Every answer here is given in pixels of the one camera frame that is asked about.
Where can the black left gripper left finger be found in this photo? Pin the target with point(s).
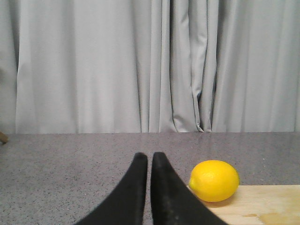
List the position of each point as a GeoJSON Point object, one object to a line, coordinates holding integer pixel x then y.
{"type": "Point", "coordinates": [125, 204]}

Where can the wooden cutting board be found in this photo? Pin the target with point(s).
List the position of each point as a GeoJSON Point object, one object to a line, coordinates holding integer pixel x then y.
{"type": "Point", "coordinates": [260, 205]}

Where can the yellow lemon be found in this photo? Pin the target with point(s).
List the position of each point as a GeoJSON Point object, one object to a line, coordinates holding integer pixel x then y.
{"type": "Point", "coordinates": [214, 180]}

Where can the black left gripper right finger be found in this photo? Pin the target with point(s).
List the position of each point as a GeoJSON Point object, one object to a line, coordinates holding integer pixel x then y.
{"type": "Point", "coordinates": [171, 201]}

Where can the grey curtain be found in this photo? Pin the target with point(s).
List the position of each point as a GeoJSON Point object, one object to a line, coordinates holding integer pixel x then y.
{"type": "Point", "coordinates": [108, 66]}

